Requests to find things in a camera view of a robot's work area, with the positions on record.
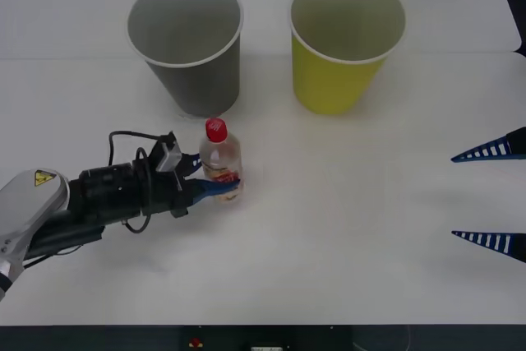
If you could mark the grey plastic waste bin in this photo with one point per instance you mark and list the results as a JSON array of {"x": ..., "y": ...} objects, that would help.
[{"x": 193, "y": 75}]

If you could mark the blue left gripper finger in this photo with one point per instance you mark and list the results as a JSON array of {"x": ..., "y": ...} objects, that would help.
[
  {"x": 213, "y": 187},
  {"x": 190, "y": 163}
]

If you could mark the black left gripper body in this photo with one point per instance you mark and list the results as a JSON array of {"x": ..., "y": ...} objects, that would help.
[{"x": 164, "y": 195}]

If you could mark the red emergency stop button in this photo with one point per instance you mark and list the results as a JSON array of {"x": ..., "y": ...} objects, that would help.
[{"x": 195, "y": 343}]

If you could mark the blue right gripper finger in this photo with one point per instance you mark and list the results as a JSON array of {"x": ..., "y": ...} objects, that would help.
[
  {"x": 515, "y": 143},
  {"x": 517, "y": 244}
]

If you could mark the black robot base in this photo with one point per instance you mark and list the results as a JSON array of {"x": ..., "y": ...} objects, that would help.
[{"x": 102, "y": 338}]

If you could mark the yellow-green plastic waste bin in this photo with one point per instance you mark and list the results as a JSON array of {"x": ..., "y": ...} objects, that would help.
[{"x": 328, "y": 84}]

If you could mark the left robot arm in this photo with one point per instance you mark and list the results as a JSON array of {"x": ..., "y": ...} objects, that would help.
[{"x": 37, "y": 199}]

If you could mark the clear bottle with red cap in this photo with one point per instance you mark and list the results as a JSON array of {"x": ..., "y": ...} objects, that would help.
[{"x": 218, "y": 153}]

